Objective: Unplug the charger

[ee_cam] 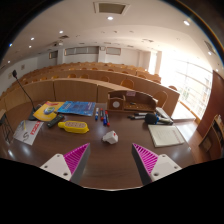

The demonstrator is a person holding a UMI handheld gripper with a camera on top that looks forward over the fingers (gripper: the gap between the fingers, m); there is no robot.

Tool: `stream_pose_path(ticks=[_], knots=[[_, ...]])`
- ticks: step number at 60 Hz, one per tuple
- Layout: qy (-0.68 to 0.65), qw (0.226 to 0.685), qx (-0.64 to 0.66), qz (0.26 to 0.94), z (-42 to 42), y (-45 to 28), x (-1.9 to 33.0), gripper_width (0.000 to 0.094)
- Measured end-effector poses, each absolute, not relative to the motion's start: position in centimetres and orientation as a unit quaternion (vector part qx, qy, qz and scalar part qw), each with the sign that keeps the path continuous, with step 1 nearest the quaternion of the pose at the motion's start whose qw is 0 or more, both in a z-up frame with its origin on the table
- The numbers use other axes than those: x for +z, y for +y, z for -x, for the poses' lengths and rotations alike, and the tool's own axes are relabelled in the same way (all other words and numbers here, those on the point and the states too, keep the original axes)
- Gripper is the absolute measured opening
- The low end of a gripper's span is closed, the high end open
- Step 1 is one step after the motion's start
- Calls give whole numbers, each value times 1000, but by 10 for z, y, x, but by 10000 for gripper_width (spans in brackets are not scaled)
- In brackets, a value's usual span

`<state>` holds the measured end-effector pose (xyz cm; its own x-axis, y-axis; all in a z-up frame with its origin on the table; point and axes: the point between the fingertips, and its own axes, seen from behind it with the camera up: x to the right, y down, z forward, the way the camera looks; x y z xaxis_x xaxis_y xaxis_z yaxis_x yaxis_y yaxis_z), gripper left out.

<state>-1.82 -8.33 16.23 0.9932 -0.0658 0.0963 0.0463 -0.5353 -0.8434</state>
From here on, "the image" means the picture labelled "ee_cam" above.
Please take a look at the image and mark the yellow power strip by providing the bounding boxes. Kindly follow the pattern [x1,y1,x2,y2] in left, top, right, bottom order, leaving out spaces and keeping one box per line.
[57,120,90,135]

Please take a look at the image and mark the wooden lecture hall seat rows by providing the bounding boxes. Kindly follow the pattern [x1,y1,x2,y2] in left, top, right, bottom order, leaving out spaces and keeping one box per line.
[0,61,181,118]

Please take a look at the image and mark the black handheld microphone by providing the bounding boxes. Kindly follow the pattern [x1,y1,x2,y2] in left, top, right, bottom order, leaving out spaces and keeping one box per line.
[144,112,174,126]

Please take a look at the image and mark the white red plastic package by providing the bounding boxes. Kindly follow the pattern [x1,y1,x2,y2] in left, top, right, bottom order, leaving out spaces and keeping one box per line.
[12,119,44,146]

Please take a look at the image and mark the wooden desk organizer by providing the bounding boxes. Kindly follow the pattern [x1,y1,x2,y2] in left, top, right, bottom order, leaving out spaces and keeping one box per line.
[106,89,158,114]

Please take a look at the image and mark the wooden shelf unit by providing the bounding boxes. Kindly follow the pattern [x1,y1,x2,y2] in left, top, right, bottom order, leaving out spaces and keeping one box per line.
[198,114,224,161]

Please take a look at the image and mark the ceiling air vent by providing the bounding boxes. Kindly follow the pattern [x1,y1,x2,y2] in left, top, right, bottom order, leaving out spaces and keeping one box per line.
[93,1,131,16]

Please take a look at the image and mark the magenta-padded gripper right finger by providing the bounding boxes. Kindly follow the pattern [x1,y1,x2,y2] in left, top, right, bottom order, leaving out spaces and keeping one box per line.
[130,142,183,186]

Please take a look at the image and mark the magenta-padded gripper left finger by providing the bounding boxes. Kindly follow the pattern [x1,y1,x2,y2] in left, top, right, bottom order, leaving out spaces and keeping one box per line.
[39,142,92,185]

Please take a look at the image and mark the recessed ceiling lights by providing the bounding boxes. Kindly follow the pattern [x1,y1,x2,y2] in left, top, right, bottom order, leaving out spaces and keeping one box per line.
[8,14,214,56]

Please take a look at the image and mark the white charger with red switch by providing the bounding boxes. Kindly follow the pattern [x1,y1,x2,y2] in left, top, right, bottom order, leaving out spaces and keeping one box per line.
[101,130,119,145]

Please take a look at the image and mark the white paper pad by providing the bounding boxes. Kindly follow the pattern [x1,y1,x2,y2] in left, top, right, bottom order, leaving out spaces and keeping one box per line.
[147,124,186,148]

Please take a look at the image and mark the black gooseneck desk microphone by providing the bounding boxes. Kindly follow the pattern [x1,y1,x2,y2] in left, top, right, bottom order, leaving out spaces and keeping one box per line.
[11,69,43,122]

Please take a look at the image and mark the blue booklet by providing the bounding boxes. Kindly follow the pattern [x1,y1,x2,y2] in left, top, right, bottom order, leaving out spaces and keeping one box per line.
[57,100,97,118]

